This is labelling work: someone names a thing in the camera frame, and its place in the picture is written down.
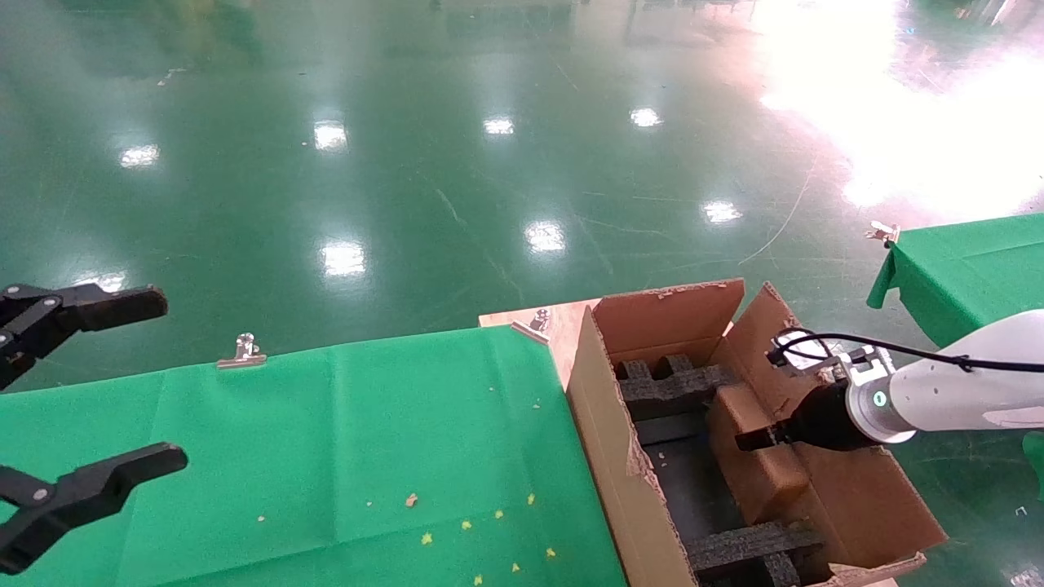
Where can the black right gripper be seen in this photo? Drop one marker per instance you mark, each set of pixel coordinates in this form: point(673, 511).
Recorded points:
point(824, 420)

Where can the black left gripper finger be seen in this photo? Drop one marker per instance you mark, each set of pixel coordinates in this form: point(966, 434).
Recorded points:
point(106, 307)
point(98, 485)

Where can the small brown cardboard box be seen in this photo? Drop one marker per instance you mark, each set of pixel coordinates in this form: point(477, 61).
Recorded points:
point(758, 481)

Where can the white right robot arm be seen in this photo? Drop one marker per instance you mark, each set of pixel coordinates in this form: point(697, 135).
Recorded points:
point(962, 399)

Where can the large open cardboard carton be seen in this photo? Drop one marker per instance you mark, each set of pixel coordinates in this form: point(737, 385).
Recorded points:
point(603, 456)

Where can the black foam insert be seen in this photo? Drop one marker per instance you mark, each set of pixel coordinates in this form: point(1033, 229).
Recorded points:
point(750, 548)
point(661, 390)

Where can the metal binder clip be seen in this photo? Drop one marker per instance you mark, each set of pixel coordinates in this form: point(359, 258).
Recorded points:
point(534, 326)
point(883, 234)
point(243, 355)

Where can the large green tablecloth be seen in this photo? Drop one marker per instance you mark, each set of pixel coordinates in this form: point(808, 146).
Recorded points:
point(285, 456)

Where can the small green cloth piece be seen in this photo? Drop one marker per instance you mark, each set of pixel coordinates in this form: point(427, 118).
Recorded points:
point(1036, 465)

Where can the green cloth on side table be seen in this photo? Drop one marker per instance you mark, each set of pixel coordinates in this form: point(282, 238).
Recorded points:
point(971, 261)

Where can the silver camera mount bracket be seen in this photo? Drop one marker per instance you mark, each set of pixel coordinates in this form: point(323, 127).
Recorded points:
point(864, 363)

